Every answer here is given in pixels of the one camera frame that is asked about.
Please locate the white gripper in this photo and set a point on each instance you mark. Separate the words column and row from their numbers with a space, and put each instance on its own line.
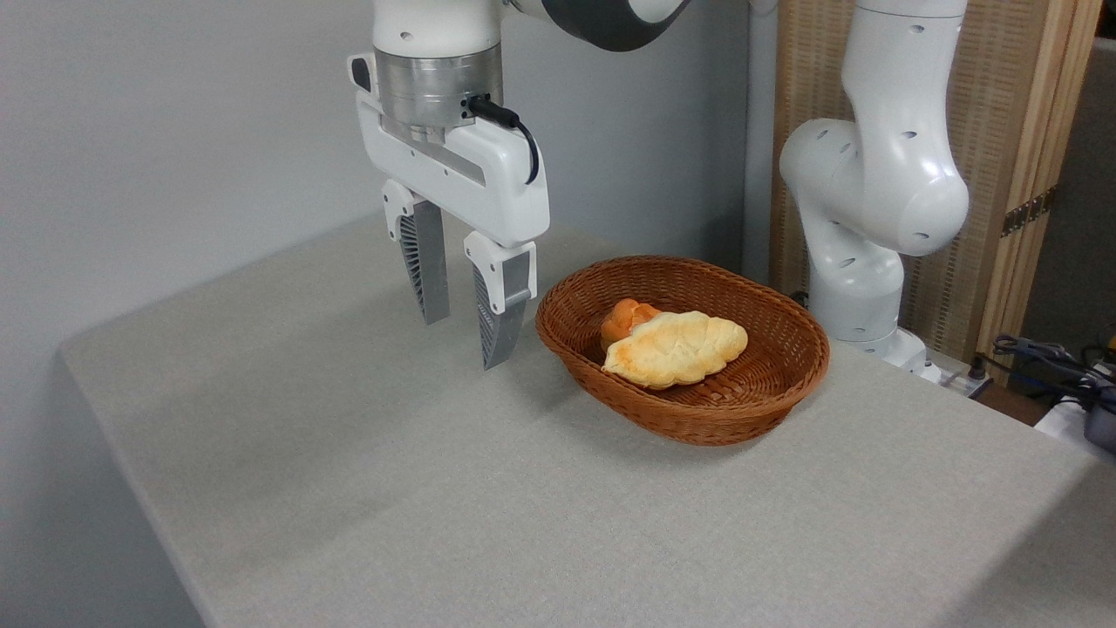
column 488, row 183

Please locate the long golden bread loaf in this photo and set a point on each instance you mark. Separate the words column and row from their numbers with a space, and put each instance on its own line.
column 671, row 349

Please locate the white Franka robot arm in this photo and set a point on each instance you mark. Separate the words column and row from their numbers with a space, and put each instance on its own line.
column 898, row 174

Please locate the round orange bread bun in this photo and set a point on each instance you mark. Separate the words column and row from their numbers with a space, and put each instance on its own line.
column 621, row 318

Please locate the brown wicker basket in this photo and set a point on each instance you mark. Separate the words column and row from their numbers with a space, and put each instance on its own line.
column 697, row 410

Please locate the wooden folding screen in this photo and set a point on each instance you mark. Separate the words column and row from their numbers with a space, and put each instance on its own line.
column 1003, row 105

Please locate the brass screen hinge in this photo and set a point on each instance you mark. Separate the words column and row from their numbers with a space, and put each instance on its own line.
column 1029, row 211

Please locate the dark grey partition panel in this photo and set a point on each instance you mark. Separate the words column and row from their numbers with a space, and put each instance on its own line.
column 1077, row 218

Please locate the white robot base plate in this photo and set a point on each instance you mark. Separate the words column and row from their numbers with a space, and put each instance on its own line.
column 955, row 377

